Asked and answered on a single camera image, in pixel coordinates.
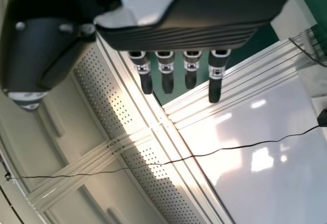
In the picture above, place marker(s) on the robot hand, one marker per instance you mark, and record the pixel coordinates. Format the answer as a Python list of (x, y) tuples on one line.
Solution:
[(191, 11)]

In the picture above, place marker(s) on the clear plastic cover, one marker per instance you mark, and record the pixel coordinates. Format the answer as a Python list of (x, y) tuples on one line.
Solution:
[(309, 47)]

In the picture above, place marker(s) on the white panelled cabinet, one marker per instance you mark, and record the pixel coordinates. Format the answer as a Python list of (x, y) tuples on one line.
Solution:
[(76, 121)]

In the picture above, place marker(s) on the aluminium table rail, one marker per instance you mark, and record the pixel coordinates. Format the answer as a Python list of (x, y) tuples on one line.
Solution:
[(199, 183), (255, 73)]

